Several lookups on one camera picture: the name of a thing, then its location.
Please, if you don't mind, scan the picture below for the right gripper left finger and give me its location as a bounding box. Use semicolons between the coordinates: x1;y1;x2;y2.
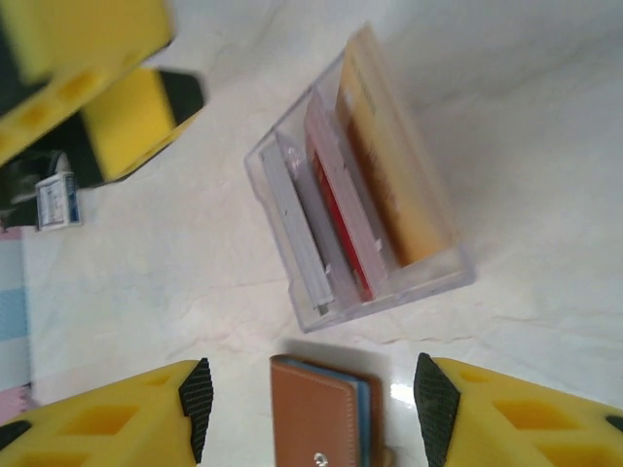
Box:
0;357;214;467

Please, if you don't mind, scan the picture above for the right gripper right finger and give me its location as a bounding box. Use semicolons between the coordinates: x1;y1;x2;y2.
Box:
413;352;623;467

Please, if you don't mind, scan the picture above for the clear plastic card box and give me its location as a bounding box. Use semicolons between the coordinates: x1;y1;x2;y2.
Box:
242;21;477;335

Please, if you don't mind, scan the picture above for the brown leather card holder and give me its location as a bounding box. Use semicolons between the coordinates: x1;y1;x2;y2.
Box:
269;353;396;467

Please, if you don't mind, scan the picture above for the orange picture card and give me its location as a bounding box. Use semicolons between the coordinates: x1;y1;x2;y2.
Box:
338;23;454;268

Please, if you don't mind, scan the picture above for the blue playing card deck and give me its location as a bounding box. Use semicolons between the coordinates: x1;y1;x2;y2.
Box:
35;169;85;233

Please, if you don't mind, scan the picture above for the red card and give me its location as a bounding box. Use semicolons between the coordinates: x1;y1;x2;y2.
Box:
305;90;388;299

